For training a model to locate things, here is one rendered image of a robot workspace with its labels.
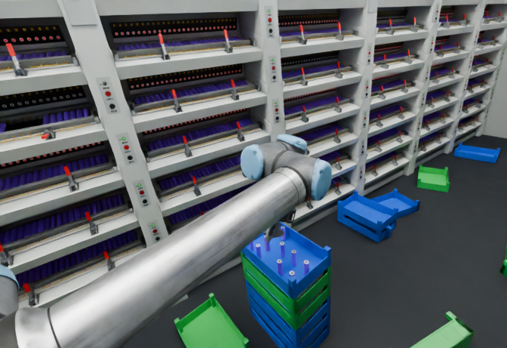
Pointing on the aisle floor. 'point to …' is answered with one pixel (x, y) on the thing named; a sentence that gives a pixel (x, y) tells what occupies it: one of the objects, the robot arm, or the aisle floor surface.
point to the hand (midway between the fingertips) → (265, 237)
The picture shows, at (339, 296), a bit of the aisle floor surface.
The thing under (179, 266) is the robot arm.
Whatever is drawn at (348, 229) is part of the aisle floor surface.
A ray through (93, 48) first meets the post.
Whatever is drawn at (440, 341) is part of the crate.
